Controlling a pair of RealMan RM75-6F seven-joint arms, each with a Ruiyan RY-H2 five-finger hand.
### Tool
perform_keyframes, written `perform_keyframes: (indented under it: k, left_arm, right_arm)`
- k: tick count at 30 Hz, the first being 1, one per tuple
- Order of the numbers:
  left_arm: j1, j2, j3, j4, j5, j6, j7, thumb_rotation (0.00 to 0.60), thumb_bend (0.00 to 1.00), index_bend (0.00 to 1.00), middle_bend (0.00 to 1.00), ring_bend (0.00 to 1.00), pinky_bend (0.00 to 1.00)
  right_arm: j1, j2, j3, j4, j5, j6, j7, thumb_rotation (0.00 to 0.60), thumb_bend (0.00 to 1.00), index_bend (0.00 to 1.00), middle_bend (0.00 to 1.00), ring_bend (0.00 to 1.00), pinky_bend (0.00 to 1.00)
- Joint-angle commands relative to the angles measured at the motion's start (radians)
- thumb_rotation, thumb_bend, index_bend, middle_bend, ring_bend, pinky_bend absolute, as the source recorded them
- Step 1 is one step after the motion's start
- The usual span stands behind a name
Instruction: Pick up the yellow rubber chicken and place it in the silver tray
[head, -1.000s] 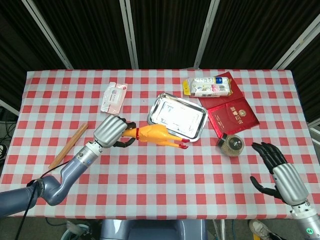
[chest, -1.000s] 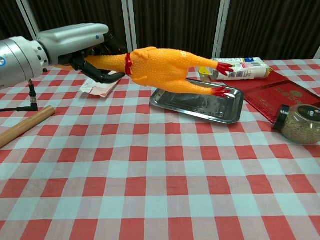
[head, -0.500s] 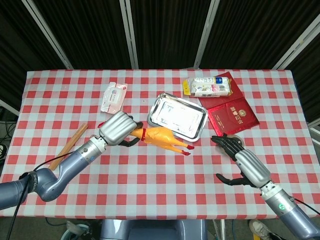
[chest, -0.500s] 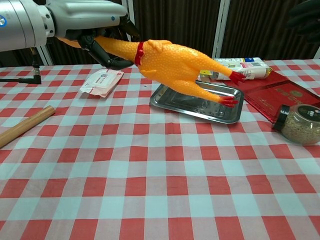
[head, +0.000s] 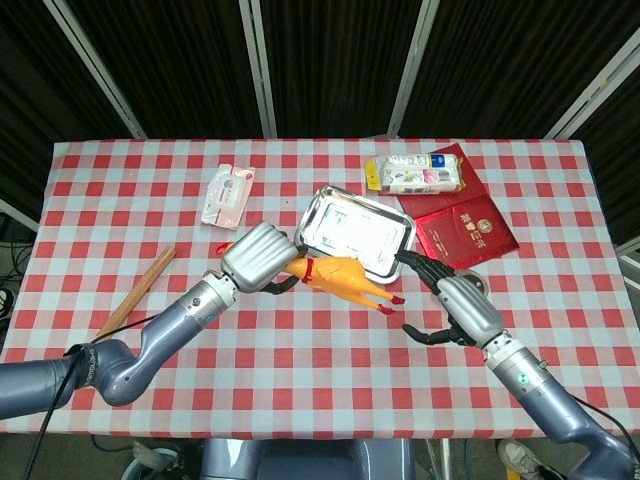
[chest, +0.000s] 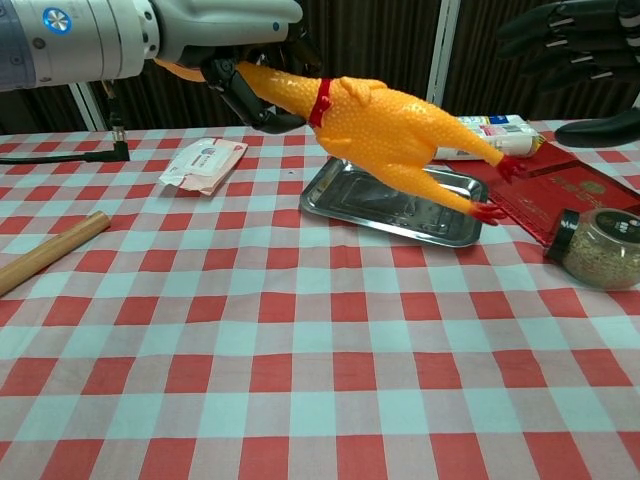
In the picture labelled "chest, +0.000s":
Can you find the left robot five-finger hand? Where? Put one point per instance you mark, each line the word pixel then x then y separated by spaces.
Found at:
pixel 220 25

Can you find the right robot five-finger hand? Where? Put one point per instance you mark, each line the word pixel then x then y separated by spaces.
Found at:
pixel 590 45

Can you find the yellow rubber chicken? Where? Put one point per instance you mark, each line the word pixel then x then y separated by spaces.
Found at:
pixel 380 125

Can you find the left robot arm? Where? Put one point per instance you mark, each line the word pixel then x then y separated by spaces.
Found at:
pixel 75 40

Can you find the stainless steel tray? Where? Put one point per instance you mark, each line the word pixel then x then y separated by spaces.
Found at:
pixel 380 210

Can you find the white tissue pack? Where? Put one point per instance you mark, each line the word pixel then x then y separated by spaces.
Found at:
pixel 500 135

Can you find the pink white wet wipes pack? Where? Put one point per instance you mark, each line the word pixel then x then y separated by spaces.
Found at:
pixel 205 162

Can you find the red certificate booklet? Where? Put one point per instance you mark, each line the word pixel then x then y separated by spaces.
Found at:
pixel 560 190

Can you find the glass spice jar black lid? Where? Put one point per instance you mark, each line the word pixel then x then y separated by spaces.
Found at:
pixel 605 250

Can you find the wooden stick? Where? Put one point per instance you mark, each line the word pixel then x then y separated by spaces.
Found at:
pixel 50 252

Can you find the red white checkered tablecloth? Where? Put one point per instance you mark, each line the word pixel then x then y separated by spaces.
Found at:
pixel 300 350

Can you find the aluminium partition post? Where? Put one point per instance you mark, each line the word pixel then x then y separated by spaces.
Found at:
pixel 446 55
pixel 90 107

